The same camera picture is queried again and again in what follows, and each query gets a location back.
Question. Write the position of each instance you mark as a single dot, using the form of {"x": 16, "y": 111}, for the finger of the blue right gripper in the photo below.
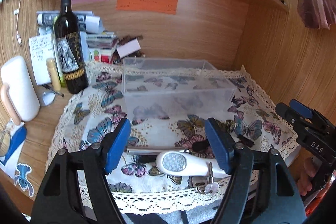
{"x": 301, "y": 109}

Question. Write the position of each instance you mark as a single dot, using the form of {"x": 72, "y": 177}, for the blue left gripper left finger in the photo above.
{"x": 114, "y": 144}

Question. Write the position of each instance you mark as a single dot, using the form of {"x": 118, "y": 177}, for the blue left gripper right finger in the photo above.
{"x": 221, "y": 144}

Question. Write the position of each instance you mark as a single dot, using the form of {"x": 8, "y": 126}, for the silver keys with coin keyring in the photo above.
{"x": 205, "y": 185}

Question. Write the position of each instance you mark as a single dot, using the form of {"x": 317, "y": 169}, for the person's right hand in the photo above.
{"x": 309, "y": 171}

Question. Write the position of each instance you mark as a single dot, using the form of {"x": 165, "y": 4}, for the butterfly print lace cloth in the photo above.
{"x": 138, "y": 187}

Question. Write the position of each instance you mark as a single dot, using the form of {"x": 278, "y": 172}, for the clear plastic storage box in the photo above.
{"x": 161, "y": 88}

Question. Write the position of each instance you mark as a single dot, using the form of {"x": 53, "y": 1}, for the small round mirror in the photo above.
{"x": 46, "y": 98}

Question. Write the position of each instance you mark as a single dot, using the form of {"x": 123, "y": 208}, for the yellow tube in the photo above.
{"x": 53, "y": 73}

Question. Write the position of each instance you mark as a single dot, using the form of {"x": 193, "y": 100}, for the stack of books and papers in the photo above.
{"x": 98, "y": 44}

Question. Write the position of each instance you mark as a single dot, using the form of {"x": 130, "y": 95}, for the blue cartoon sticker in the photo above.
{"x": 20, "y": 178}

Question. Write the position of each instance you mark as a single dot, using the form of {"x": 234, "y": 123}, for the dark red wine bottle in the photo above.
{"x": 68, "y": 46}

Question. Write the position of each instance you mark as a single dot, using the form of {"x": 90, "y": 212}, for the white handwritten note sheet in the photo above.
{"x": 41, "y": 49}

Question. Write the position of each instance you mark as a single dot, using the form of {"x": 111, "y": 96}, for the orange paper note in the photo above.
{"x": 161, "y": 6}

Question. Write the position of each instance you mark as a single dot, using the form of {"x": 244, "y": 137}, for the white pitcher with handle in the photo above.
{"x": 17, "y": 92}

